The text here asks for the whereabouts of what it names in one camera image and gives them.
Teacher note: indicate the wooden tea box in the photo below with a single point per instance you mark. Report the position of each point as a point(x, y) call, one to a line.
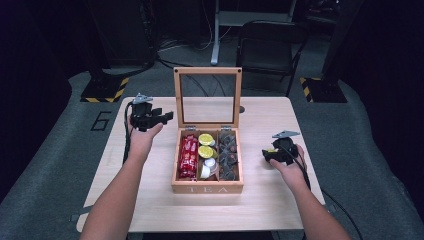
point(206, 188)

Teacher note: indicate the black folding chair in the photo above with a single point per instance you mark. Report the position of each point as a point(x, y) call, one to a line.
point(266, 50)

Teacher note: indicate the person's right hand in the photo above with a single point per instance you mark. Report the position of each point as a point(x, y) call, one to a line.
point(295, 175)

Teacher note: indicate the yellow-lidded capsule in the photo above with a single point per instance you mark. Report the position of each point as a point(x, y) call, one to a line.
point(205, 152)
point(271, 150)
point(205, 139)

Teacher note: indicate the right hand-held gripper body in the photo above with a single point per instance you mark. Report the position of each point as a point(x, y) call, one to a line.
point(287, 146)

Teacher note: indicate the black striped stand base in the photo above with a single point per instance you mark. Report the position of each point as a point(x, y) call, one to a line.
point(105, 89)
point(325, 90)

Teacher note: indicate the person's left hand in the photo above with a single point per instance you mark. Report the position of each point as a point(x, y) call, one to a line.
point(141, 143)

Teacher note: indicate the white-lidded capsule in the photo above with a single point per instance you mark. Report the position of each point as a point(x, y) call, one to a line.
point(210, 162)
point(205, 171)

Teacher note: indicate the pile of dark tea bags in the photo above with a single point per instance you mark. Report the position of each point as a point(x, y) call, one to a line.
point(228, 155)

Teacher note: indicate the red sachet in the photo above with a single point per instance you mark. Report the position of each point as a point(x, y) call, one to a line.
point(193, 155)
point(184, 156)

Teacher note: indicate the white desk frame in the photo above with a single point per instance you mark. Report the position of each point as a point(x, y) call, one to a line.
point(216, 33)

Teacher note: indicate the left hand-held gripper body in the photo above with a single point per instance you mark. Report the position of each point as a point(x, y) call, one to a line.
point(141, 115)

